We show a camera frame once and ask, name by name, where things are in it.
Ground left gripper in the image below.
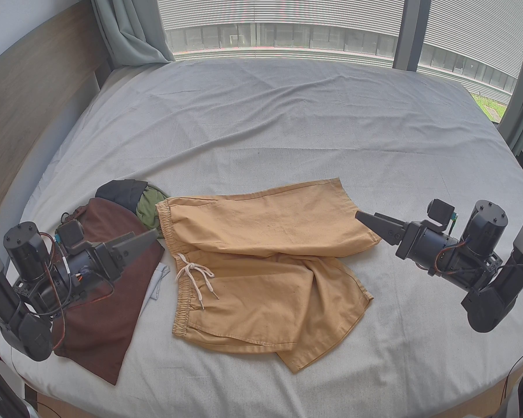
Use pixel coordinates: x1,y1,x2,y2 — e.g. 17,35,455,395
57,229,159,297

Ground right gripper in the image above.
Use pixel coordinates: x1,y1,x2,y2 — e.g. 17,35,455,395
356,210,458,275

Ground tan shorts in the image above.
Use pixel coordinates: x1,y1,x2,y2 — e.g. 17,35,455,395
155,177,382,374

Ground bed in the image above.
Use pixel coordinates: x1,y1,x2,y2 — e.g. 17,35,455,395
0,0,523,418

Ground green garment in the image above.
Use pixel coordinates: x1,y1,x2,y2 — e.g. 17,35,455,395
136,184,171,239

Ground pale grey garment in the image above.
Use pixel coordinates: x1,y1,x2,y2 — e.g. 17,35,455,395
137,263,171,321

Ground black garment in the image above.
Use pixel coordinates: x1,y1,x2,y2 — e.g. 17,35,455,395
95,180,150,212

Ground dark brown garment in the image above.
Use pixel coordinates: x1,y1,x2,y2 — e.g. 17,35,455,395
52,197,166,385

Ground window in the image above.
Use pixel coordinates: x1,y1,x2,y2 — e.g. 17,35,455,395
150,0,523,123

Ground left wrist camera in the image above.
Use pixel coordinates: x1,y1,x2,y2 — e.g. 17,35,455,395
54,220,88,256

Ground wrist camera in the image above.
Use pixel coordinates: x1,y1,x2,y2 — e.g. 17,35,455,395
426,199,457,235
54,220,88,256

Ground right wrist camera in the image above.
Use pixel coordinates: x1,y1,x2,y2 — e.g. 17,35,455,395
426,199,457,235

